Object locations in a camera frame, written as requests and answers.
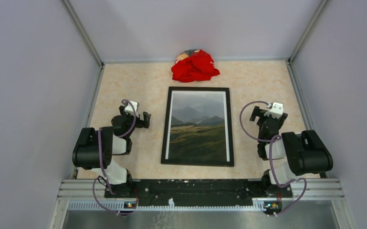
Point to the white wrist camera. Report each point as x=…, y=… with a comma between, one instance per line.
x=131, y=107
x=275, y=110

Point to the crumpled red cloth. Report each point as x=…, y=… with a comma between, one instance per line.
x=194, y=65

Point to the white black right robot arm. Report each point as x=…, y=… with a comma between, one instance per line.
x=305, y=153

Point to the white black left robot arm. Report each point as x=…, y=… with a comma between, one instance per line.
x=95, y=149

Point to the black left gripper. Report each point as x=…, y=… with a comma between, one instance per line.
x=144, y=123

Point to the light wooden picture frame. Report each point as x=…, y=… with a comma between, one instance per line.
x=166, y=145

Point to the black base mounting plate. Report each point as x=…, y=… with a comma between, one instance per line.
x=201, y=192

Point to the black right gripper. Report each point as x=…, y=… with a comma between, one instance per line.
x=257, y=111

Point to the aluminium front rail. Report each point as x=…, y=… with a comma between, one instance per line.
x=84, y=194

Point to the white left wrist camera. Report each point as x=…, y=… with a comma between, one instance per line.
x=131, y=107

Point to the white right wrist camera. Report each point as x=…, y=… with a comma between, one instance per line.
x=275, y=110

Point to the landscape photo print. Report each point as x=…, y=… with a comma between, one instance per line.
x=199, y=126

